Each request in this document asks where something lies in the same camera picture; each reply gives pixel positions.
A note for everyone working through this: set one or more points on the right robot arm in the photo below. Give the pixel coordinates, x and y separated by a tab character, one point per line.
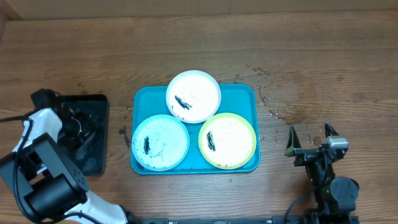
335	197

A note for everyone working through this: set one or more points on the black plastic water tray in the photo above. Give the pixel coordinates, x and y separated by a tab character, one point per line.
86	146

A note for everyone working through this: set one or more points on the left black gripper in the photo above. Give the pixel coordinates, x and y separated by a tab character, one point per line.
87	122

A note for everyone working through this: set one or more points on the teal plastic serving tray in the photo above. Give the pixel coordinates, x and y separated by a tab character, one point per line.
235	98

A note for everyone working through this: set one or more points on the yellow-green plate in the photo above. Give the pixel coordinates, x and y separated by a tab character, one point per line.
227	141

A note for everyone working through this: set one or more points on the light blue plate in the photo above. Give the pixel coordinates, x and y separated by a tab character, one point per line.
160	143

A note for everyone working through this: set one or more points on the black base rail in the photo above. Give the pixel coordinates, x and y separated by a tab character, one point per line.
279	219

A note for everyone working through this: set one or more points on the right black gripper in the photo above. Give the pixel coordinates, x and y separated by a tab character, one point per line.
313	152

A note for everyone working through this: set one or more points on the white plate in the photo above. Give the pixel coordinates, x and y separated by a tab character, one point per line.
193	96

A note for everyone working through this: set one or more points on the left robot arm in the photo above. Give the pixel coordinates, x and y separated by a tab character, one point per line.
48	186

